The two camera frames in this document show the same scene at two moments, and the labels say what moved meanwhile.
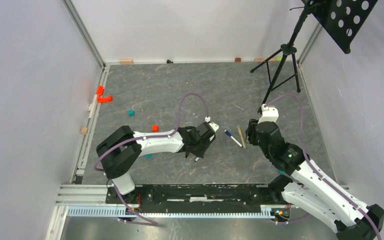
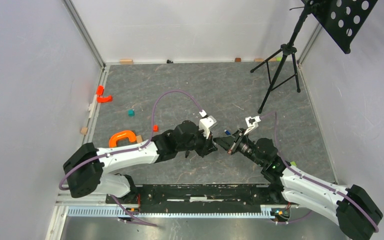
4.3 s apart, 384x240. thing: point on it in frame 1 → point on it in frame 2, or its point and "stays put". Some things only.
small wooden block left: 84,130 stays put
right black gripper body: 252,138 → 239,138
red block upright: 100,90 stays put
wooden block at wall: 126,61 stays put
